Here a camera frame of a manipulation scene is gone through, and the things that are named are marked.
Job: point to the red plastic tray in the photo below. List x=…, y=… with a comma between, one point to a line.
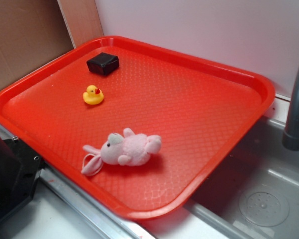
x=201, y=110

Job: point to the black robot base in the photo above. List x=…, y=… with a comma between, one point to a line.
x=20, y=169

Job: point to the grey sink basin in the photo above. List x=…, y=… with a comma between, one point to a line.
x=252, y=194

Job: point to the black wrapped block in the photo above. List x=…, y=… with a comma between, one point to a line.
x=103, y=64

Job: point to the brown cardboard panel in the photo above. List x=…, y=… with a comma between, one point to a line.
x=35, y=32

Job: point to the pink plush bunny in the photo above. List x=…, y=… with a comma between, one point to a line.
x=128, y=149

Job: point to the yellow rubber duck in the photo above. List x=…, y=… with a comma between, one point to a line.
x=93, y=95

